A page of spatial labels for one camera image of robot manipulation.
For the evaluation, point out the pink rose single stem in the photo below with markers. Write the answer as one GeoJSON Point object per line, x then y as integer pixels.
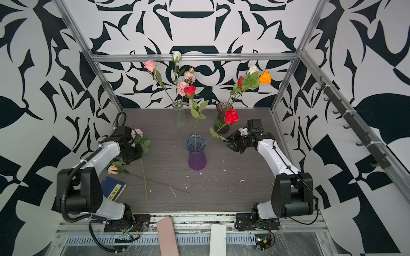
{"type": "Point", "coordinates": [150, 66]}

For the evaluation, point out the pink carnation stem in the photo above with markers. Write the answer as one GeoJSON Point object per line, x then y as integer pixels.
{"type": "Point", "coordinates": [139, 140]}

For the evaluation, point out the blue book yellow label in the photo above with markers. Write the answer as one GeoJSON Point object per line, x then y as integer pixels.
{"type": "Point", "coordinates": [112, 188]}

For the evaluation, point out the pink flat paddle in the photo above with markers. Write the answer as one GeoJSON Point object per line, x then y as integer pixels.
{"type": "Point", "coordinates": [167, 237]}

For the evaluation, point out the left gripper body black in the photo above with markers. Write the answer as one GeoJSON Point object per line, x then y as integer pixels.
{"type": "Point", "coordinates": [133, 153]}

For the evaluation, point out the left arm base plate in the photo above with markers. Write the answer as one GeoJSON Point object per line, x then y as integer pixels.
{"type": "Point", "coordinates": [138, 222]}

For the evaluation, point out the wall hook rack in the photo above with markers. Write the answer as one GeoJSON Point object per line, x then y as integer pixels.
{"type": "Point", "coordinates": [355, 122]}

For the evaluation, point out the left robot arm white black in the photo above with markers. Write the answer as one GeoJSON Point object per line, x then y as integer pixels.
{"type": "Point", "coordinates": [79, 192]}

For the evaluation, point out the cream peach rose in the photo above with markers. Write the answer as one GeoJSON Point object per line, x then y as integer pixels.
{"type": "Point", "coordinates": [113, 170]}

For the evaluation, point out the aluminium frame rail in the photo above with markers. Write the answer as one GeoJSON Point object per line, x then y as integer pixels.
{"type": "Point", "coordinates": [193, 57]}

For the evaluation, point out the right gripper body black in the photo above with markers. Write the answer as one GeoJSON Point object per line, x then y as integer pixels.
{"type": "Point", "coordinates": [241, 142]}

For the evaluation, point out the dark red glass vase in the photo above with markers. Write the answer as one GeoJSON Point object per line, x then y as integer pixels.
{"type": "Point", "coordinates": [221, 108]}

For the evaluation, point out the orange rose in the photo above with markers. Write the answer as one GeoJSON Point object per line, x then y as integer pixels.
{"type": "Point", "coordinates": [265, 78]}

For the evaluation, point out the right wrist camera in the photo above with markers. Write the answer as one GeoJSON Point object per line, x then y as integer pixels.
{"type": "Point", "coordinates": [244, 131]}

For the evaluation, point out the small circuit board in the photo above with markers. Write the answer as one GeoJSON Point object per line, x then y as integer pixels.
{"type": "Point", "coordinates": [264, 241]}

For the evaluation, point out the white rose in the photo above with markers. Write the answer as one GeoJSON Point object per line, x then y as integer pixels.
{"type": "Point", "coordinates": [176, 57]}
{"type": "Point", "coordinates": [251, 79]}

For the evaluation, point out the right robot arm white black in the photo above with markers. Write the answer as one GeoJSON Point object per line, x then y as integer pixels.
{"type": "Point", "coordinates": [292, 194]}

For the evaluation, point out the pink spray roses stem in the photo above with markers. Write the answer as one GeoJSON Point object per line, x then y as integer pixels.
{"type": "Point", "coordinates": [182, 88]}

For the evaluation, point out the white flat paddle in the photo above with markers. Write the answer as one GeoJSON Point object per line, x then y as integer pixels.
{"type": "Point", "coordinates": [218, 238]}

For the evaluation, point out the blue purple glass vase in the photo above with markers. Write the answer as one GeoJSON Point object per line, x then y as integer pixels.
{"type": "Point", "coordinates": [197, 159]}

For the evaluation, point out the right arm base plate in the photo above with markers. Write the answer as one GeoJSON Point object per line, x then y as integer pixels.
{"type": "Point", "coordinates": [252, 221]}

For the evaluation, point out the clear glass vase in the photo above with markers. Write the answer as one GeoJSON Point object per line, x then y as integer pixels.
{"type": "Point", "coordinates": [181, 120]}

